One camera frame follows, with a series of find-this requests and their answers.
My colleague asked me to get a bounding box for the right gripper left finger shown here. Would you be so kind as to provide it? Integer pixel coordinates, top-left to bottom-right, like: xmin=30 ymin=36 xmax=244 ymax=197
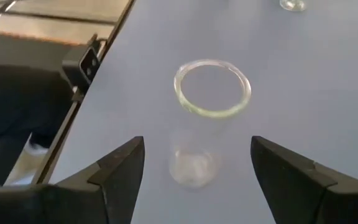
xmin=0 ymin=136 xmax=145 ymax=224

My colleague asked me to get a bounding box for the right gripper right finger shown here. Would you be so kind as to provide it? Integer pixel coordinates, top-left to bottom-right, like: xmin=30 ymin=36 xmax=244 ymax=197
xmin=250 ymin=135 xmax=358 ymax=224

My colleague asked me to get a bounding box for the person's white shoe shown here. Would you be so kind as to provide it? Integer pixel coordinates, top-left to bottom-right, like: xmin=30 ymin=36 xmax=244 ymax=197
xmin=23 ymin=141 xmax=50 ymax=157

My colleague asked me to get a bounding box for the person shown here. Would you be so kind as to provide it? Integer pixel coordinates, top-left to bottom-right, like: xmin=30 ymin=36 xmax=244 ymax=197
xmin=0 ymin=63 xmax=74 ymax=187

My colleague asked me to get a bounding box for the clear wide-rim glass vase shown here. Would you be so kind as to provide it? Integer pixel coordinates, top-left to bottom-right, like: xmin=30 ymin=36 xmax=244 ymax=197
xmin=168 ymin=58 xmax=252 ymax=189

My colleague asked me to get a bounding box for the clear wide-bodied glass vase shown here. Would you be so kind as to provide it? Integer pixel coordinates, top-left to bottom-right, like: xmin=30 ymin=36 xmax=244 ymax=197
xmin=278 ymin=0 xmax=307 ymax=12

